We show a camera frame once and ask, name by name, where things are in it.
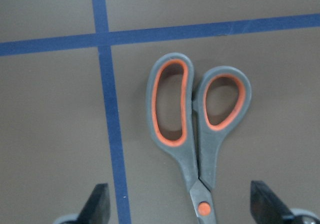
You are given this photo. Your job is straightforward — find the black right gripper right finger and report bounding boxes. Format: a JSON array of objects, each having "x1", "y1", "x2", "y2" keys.
[{"x1": 250, "y1": 180, "x2": 295, "y2": 224}]

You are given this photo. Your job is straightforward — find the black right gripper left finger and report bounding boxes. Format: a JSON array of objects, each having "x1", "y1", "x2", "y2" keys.
[{"x1": 76, "y1": 183, "x2": 110, "y2": 224}]

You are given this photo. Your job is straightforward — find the grey orange scissors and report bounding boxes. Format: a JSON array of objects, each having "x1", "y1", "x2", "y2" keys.
[{"x1": 145, "y1": 53, "x2": 252, "y2": 223}]

